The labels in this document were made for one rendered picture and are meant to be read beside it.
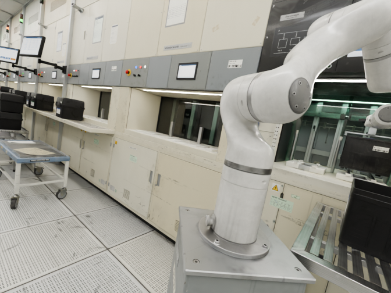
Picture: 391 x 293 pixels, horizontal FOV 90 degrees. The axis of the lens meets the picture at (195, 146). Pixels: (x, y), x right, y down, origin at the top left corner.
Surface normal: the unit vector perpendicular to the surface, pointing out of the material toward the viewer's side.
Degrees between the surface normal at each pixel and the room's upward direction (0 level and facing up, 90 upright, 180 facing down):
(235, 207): 90
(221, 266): 0
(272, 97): 101
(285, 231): 90
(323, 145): 90
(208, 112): 90
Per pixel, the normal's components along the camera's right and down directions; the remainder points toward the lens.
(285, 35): -0.61, -0.02
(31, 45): -0.34, -0.10
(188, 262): 0.18, -0.98
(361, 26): -0.14, 0.42
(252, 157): -0.11, 0.02
